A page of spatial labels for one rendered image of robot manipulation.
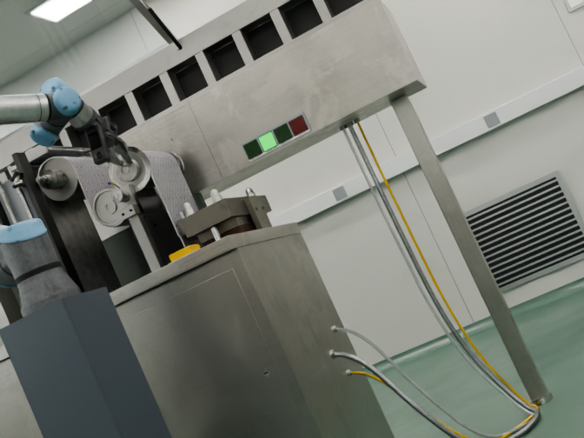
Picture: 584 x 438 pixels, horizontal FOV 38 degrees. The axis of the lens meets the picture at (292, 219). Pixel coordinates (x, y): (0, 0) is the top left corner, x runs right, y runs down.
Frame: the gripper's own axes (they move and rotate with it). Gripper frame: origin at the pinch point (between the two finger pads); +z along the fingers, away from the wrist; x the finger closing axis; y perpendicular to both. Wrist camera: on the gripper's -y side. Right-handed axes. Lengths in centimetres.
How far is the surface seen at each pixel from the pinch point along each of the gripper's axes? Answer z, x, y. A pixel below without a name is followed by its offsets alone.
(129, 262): 44, 32, 6
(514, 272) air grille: 271, -71, 95
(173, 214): 18.1, -4.6, -10.7
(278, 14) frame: 10, -56, 47
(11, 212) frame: -7.1, 39.1, -3.7
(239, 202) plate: 25.9, -24.3, -11.3
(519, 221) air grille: 255, -86, 116
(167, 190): 15.3, -4.6, -2.4
